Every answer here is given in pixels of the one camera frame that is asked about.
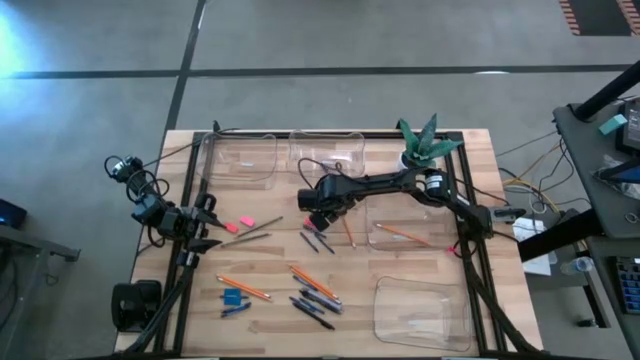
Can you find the clear barrel gel pen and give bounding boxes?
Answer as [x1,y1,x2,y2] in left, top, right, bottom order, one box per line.
[299,287,345,312]
[299,292,344,315]

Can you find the black bulky device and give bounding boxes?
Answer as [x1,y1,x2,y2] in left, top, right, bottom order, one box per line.
[110,278,164,334]

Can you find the clear plastic bottle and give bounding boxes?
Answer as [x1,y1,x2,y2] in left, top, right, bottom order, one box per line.
[558,256,595,276]

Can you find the black device blue light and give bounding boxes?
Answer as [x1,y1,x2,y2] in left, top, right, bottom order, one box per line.
[0,198,29,230]

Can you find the dark keyboard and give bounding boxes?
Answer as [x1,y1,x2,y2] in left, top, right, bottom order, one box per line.
[613,255,640,316]

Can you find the grey desk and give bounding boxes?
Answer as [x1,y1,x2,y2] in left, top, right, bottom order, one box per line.
[552,97,640,241]
[584,234,640,360]

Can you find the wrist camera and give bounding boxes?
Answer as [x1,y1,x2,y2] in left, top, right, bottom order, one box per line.
[297,187,322,212]
[193,192,219,212]

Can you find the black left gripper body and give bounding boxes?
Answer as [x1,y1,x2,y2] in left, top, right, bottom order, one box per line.
[172,209,207,241]

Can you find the black electronic device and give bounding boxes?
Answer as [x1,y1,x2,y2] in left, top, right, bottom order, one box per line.
[614,97,640,156]

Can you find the black pen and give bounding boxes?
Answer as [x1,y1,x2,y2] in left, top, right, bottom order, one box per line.
[291,301,336,331]

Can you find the black aluminium table frame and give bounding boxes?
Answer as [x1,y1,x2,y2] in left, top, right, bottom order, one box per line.
[114,119,545,359]

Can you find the green succulent in white pot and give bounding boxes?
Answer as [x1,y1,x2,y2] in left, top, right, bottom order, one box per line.
[397,112,465,171]

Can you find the grey cart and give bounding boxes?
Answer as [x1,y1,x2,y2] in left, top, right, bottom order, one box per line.
[0,222,82,360]

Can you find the black slanted pole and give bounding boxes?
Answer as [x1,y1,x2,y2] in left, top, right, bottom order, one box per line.
[572,59,640,123]

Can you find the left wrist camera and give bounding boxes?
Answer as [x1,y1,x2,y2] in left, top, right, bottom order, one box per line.
[193,192,219,212]

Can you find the black slanted beam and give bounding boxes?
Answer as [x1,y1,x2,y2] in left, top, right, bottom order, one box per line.
[517,207,604,264]

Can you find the teal box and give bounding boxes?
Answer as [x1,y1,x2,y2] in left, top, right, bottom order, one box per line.
[598,113,629,136]

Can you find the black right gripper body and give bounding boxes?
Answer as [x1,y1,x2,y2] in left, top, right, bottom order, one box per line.
[319,173,360,221]

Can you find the thin black cable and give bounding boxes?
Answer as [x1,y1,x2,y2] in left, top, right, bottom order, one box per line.
[141,119,241,169]

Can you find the yellow cable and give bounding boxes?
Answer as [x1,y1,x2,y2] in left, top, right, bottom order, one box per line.
[502,142,564,214]

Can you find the black mat striped edges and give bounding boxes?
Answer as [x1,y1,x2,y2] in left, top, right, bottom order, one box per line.
[558,0,640,37]

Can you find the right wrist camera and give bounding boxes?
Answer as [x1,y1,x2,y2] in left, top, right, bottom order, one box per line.
[297,187,322,212]

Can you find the clear plastic bin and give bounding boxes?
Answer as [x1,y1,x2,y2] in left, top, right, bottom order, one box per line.
[363,192,454,253]
[196,131,279,192]
[286,129,367,180]
[372,275,475,353]

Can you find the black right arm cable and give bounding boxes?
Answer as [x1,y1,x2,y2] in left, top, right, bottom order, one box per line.
[297,156,352,190]

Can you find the tablet with blue screen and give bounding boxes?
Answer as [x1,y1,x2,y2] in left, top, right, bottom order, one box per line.
[594,160,640,185]

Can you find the blue pen white print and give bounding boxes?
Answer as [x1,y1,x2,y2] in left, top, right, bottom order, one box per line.
[288,296,326,316]

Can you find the white paper sheets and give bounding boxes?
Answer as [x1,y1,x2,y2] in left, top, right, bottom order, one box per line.
[510,216,559,278]

